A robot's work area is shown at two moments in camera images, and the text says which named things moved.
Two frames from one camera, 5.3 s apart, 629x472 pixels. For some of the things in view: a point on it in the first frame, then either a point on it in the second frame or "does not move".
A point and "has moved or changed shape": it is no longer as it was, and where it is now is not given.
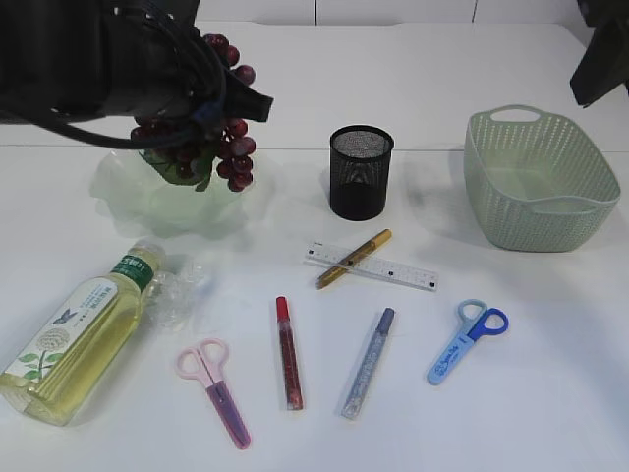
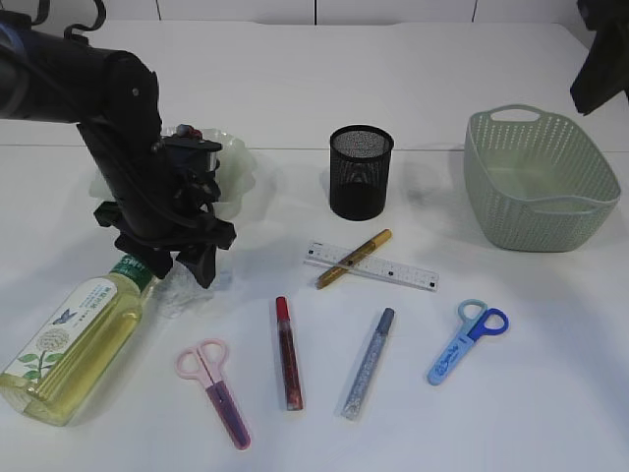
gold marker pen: (353, 260) does not move
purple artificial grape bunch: (228, 147) has moved or changed shape
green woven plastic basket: (537, 184) does not move
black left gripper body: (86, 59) → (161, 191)
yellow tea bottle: (51, 378) does not move
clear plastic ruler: (370, 266) does not move
